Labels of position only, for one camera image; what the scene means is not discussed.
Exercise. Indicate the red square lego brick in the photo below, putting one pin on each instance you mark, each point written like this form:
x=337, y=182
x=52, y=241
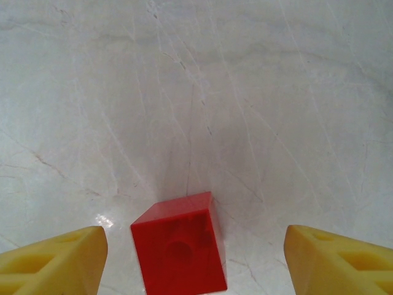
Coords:
x=181, y=249

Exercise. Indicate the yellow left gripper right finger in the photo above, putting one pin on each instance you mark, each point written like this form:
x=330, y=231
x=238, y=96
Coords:
x=337, y=270

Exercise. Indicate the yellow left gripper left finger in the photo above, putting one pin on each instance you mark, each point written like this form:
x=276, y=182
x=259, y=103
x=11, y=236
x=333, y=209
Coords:
x=52, y=264

